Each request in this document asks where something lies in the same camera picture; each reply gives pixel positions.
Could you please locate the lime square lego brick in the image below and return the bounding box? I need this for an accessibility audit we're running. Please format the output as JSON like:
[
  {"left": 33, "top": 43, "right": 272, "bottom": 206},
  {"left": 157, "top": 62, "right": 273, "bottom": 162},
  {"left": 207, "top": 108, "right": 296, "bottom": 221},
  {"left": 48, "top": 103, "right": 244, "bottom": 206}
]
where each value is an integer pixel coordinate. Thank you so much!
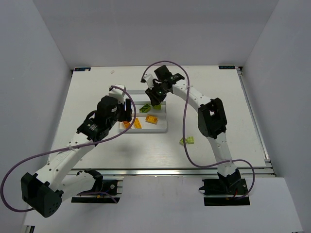
[{"left": 153, "top": 104, "right": 161, "bottom": 110}]

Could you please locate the orange rounded lego piece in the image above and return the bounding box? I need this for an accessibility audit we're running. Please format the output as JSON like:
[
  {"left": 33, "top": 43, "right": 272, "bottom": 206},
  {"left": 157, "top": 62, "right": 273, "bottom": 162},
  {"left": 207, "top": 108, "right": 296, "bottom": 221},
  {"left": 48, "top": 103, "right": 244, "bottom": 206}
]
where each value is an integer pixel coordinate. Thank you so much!
[{"left": 123, "top": 121, "right": 131, "bottom": 129}]

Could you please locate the lime long lego brick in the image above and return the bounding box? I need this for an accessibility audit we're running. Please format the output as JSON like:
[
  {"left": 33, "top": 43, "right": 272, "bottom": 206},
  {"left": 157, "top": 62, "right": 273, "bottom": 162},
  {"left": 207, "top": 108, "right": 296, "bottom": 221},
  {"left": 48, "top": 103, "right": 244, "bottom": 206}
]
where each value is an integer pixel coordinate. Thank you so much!
[{"left": 139, "top": 103, "right": 151, "bottom": 113}]

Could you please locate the yellow lego brick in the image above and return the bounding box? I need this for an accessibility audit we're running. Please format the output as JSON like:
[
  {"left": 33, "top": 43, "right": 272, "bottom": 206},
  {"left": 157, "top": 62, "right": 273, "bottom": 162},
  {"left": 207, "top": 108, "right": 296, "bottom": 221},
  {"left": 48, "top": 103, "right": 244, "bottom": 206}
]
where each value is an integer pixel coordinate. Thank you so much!
[{"left": 134, "top": 118, "right": 142, "bottom": 129}]

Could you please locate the orange lego brick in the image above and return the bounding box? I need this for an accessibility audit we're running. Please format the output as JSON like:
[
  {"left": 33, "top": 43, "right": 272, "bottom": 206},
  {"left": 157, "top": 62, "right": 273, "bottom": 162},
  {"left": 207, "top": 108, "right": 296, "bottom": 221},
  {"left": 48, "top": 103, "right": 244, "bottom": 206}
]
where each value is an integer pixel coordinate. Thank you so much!
[{"left": 145, "top": 115, "right": 158, "bottom": 124}]

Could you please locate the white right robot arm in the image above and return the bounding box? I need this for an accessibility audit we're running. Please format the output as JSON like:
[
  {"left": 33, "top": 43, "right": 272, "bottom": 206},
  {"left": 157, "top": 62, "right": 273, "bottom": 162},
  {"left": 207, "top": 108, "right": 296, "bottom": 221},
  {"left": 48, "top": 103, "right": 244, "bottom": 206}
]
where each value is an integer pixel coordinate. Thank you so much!
[{"left": 141, "top": 66, "right": 241, "bottom": 193}]

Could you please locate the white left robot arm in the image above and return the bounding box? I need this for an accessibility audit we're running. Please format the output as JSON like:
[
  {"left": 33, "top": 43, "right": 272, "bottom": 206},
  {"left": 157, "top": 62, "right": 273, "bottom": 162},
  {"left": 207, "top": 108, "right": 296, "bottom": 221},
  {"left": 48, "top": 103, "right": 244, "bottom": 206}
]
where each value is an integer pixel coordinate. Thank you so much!
[{"left": 21, "top": 96, "right": 132, "bottom": 218}]

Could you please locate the white three-compartment tray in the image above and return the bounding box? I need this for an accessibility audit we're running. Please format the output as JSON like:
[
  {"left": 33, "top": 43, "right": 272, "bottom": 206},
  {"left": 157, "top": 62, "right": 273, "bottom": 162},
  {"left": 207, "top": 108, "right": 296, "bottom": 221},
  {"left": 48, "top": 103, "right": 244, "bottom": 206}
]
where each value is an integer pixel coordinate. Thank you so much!
[{"left": 126, "top": 90, "right": 168, "bottom": 133}]

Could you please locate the blue left corner label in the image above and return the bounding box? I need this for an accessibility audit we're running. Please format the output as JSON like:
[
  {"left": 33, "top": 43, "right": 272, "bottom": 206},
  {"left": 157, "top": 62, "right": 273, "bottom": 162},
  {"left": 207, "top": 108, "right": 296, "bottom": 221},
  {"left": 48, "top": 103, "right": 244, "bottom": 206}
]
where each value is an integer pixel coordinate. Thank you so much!
[{"left": 74, "top": 67, "right": 91, "bottom": 72}]

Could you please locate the blue corner label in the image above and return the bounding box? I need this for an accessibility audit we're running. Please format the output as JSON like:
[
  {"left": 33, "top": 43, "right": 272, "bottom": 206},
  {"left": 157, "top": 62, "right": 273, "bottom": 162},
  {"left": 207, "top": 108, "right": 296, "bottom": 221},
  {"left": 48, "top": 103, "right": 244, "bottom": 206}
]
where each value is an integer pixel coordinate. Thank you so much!
[
  {"left": 218, "top": 65, "right": 236, "bottom": 70},
  {"left": 74, "top": 67, "right": 91, "bottom": 72}
]

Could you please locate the lime small lego brick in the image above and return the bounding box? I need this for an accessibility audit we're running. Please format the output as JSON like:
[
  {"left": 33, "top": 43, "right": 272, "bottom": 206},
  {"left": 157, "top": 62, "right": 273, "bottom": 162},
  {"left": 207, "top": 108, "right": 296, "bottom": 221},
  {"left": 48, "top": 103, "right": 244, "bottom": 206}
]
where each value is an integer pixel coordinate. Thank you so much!
[{"left": 187, "top": 136, "right": 195, "bottom": 144}]

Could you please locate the blue right corner label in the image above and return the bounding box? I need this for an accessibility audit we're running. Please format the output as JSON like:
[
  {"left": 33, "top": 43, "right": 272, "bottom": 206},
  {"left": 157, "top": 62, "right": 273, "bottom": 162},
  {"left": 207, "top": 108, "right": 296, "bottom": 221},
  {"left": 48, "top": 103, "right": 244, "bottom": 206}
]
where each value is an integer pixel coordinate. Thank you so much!
[{"left": 218, "top": 65, "right": 236, "bottom": 70}]

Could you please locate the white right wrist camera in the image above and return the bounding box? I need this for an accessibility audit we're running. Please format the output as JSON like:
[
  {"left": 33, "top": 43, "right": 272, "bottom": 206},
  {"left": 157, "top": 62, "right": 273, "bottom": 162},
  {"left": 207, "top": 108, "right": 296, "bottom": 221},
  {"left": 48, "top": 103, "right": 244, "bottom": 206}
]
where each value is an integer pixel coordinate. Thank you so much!
[{"left": 140, "top": 74, "right": 155, "bottom": 89}]

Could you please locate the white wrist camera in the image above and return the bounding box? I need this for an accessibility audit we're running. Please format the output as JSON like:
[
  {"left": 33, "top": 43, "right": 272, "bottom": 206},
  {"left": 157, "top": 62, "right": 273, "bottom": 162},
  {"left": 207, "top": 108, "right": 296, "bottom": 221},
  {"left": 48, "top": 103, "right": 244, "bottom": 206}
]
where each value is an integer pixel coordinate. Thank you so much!
[
  {"left": 108, "top": 84, "right": 126, "bottom": 103},
  {"left": 140, "top": 74, "right": 155, "bottom": 89}
]

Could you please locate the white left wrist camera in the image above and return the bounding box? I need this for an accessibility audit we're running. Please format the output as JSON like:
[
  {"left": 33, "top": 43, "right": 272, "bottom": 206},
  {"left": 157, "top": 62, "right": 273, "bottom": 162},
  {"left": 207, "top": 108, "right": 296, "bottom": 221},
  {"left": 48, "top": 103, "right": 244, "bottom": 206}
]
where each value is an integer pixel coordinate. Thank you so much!
[{"left": 108, "top": 84, "right": 126, "bottom": 103}]

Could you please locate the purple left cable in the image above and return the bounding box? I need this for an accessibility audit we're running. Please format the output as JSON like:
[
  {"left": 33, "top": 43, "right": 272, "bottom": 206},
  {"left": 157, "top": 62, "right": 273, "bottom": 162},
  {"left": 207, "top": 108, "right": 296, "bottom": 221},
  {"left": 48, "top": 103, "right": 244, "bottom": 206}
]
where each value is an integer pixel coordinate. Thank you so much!
[{"left": 0, "top": 84, "right": 137, "bottom": 212}]

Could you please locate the purple cable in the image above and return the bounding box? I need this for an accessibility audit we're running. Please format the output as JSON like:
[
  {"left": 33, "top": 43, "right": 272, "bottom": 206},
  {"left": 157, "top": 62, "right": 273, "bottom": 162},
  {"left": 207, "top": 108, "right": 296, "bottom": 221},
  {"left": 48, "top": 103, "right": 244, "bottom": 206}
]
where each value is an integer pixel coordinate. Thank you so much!
[
  {"left": 140, "top": 60, "right": 256, "bottom": 200},
  {"left": 0, "top": 84, "right": 137, "bottom": 212}
]

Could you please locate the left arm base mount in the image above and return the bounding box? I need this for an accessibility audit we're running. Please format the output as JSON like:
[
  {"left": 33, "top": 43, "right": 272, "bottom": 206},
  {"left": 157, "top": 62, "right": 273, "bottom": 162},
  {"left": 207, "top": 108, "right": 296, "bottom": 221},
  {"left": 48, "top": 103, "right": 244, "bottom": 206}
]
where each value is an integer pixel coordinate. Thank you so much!
[{"left": 71, "top": 168, "right": 122, "bottom": 204}]

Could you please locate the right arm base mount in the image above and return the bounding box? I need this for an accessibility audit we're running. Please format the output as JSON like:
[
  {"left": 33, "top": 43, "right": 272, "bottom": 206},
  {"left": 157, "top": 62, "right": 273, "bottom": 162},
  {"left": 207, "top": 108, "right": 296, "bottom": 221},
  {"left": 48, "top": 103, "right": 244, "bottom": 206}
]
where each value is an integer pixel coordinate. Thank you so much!
[{"left": 199, "top": 179, "right": 250, "bottom": 206}]

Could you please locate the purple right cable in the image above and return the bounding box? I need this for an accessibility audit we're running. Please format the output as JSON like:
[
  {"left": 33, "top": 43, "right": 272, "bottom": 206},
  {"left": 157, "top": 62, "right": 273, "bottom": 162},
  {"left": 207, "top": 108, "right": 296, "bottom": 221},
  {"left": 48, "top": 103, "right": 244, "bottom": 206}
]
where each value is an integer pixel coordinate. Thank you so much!
[{"left": 140, "top": 60, "right": 256, "bottom": 200}]

